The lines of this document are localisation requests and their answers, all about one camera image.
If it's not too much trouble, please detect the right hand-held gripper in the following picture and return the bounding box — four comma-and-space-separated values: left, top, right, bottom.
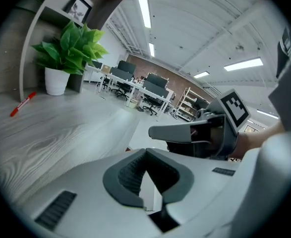
148, 88, 251, 160

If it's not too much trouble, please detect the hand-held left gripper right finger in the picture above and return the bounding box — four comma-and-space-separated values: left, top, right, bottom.
146, 148, 244, 238

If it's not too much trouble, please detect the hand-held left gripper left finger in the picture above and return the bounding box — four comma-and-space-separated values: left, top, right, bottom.
18, 148, 161, 238

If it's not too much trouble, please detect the red marker pen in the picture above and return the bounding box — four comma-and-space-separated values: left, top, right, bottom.
10, 91, 37, 118

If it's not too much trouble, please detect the person's right forearm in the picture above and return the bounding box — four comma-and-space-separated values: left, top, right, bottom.
231, 121, 285, 158

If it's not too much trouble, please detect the black office chair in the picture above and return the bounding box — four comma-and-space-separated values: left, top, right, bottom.
142, 95, 161, 116
115, 82, 131, 99

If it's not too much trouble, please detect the grey wooden desk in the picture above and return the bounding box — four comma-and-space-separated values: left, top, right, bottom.
0, 87, 146, 203

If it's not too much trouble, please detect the row of white office desks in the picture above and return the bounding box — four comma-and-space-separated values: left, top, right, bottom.
85, 59, 175, 116

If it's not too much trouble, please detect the grey wooden desk hutch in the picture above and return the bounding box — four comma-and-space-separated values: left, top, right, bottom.
0, 0, 126, 101

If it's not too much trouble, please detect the metal shelving rack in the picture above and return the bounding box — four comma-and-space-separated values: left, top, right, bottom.
176, 87, 200, 122

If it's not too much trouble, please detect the beige waste bin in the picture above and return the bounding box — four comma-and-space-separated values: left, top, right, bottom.
126, 98, 140, 109

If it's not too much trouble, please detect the long ceiling light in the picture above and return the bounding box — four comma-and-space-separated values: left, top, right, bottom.
224, 57, 264, 71
135, 0, 152, 29

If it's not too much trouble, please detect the green potted plant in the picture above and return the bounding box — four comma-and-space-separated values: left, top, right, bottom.
31, 21, 109, 96

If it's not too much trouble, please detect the black framed picture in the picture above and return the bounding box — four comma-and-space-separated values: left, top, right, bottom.
63, 0, 93, 24

